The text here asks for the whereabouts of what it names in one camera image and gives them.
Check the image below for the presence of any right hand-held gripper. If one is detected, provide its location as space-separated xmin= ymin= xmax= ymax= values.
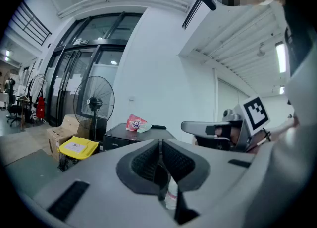
xmin=180 ymin=95 xmax=271 ymax=152

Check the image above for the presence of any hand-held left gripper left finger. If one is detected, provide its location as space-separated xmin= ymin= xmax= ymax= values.
xmin=32 ymin=138 xmax=175 ymax=228

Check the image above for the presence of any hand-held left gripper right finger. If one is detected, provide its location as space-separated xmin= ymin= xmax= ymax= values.
xmin=161 ymin=139 xmax=264 ymax=228

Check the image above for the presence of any person's right forearm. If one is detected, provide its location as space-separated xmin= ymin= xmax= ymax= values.
xmin=247 ymin=116 xmax=300 ymax=154

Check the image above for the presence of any red detergent refill bag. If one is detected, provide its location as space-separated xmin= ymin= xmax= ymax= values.
xmin=125 ymin=114 xmax=149 ymax=132

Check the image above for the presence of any yellow lidded waste bin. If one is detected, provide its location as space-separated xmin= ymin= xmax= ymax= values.
xmin=58 ymin=136 xmax=100 ymax=172

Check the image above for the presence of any pale green pouch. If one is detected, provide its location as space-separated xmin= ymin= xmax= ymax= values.
xmin=136 ymin=122 xmax=153 ymax=134

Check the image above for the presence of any black table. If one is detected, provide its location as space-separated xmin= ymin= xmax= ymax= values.
xmin=103 ymin=122 xmax=177 ymax=152

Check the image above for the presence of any cardboard box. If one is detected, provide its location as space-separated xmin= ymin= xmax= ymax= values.
xmin=60 ymin=114 xmax=86 ymax=133
xmin=46 ymin=125 xmax=82 ymax=162

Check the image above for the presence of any black standing fan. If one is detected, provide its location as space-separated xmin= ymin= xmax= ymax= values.
xmin=73 ymin=75 xmax=116 ymax=146

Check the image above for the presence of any flat cardboard sheet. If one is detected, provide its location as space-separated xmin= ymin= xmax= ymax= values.
xmin=0 ymin=129 xmax=54 ymax=167

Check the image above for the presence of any red hanging bag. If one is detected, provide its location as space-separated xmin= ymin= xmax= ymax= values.
xmin=35 ymin=95 xmax=46 ymax=119

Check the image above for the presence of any long tube ceiling light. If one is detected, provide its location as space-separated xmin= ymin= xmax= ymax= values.
xmin=275 ymin=41 xmax=287 ymax=74

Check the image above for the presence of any black framed glass door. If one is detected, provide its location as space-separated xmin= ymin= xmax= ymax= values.
xmin=46 ymin=12 xmax=143 ymax=127

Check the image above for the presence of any black office chair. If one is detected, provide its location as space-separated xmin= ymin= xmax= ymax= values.
xmin=6 ymin=78 xmax=24 ymax=127

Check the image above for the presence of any black coat rack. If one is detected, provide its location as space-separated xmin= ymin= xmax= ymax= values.
xmin=14 ymin=60 xmax=48 ymax=131

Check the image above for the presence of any black metal railing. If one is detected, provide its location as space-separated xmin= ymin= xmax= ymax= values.
xmin=11 ymin=0 xmax=53 ymax=47

